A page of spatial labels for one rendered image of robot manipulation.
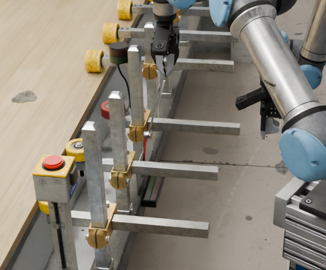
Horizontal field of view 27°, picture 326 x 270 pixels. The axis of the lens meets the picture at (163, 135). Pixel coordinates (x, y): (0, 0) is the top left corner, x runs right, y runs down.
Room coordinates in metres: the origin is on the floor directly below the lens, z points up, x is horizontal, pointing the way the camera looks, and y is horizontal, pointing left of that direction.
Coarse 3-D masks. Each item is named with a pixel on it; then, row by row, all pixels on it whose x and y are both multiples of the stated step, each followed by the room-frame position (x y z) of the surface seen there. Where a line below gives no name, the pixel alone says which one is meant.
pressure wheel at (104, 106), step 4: (104, 104) 1.92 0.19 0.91; (108, 104) 1.93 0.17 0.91; (124, 104) 1.92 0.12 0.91; (104, 108) 1.90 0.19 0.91; (108, 108) 1.90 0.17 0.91; (124, 108) 1.91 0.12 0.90; (104, 112) 1.89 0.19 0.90; (108, 112) 1.88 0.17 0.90; (124, 112) 1.91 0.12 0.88; (104, 116) 1.89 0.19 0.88; (108, 116) 1.88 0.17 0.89
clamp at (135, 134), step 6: (144, 114) 1.92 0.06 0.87; (150, 114) 1.94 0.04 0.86; (144, 120) 1.88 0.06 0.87; (132, 126) 1.84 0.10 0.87; (138, 126) 1.84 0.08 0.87; (144, 126) 1.84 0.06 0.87; (132, 132) 1.82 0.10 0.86; (138, 132) 1.82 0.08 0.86; (132, 138) 1.82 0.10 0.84; (138, 138) 1.82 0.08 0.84
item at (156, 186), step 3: (159, 177) 1.79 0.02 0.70; (156, 180) 1.78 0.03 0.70; (159, 180) 1.78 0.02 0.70; (156, 183) 1.76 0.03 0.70; (159, 183) 1.76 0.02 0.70; (156, 186) 1.74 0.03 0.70; (159, 186) 1.74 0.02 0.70; (153, 189) 1.73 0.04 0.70; (156, 189) 1.73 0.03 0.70; (153, 192) 1.71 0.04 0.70; (156, 192) 1.71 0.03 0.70; (153, 195) 1.70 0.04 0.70; (156, 195) 1.70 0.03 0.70; (150, 198) 1.68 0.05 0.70; (153, 198) 1.68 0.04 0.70
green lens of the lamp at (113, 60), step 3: (111, 57) 1.85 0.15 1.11; (114, 57) 1.85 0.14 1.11; (117, 57) 1.84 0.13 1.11; (120, 57) 1.84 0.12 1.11; (123, 57) 1.85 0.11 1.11; (126, 57) 1.85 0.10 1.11; (111, 60) 1.86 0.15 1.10; (114, 60) 1.85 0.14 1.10; (117, 60) 1.84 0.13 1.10; (120, 60) 1.84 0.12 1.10; (123, 60) 1.85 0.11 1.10; (126, 60) 1.85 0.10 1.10; (114, 63) 1.85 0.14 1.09; (117, 63) 1.84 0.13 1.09; (120, 63) 1.84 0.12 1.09; (123, 63) 1.85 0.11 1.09
